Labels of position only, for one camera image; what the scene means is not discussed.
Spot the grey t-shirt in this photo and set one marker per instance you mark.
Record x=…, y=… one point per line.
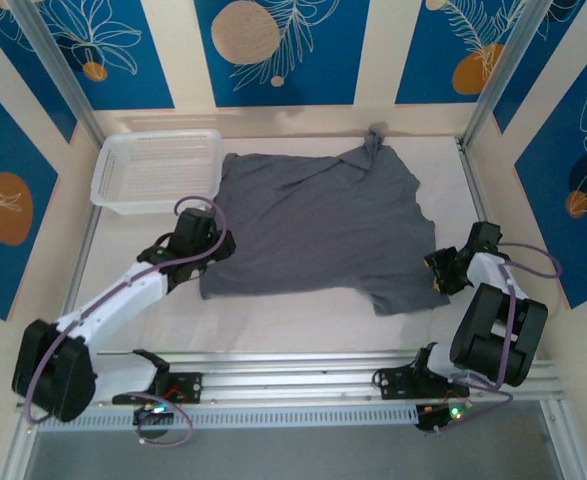
x=313, y=225

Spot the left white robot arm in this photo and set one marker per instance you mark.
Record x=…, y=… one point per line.
x=118, y=295

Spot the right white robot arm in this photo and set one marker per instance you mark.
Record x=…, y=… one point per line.
x=493, y=325

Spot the white perforated plastic basket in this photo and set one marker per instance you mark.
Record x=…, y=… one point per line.
x=158, y=170

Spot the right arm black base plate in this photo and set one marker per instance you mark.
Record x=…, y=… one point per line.
x=393, y=382

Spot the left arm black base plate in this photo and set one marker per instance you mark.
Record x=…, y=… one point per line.
x=188, y=387

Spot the aluminium frame bar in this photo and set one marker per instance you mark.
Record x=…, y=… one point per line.
x=558, y=440
x=20, y=455

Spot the aluminium frame post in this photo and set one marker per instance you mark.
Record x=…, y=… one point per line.
x=58, y=65
x=510, y=55

